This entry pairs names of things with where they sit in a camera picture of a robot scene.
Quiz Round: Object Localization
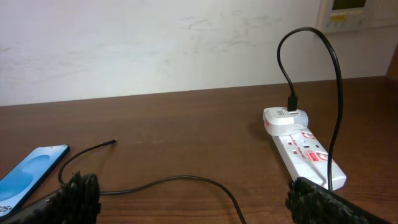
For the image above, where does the blue Galaxy smartphone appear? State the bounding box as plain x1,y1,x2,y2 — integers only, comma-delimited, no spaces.
1,144,70,217

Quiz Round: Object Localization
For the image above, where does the beige wall control panel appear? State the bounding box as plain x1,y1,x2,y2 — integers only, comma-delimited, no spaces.
316,0,397,33

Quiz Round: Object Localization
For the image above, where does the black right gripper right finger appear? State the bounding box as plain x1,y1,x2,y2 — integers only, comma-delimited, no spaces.
285,177,388,224

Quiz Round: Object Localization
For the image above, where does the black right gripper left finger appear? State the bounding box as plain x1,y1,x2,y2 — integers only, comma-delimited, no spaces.
1,172,101,224

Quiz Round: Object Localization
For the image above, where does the white USB charger adapter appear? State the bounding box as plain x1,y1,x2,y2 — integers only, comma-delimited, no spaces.
263,107,308,136

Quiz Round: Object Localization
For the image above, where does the black USB charging cable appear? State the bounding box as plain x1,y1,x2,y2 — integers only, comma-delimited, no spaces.
57,27,344,224

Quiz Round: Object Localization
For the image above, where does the white power strip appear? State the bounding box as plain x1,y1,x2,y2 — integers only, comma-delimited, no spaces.
271,127,328,189

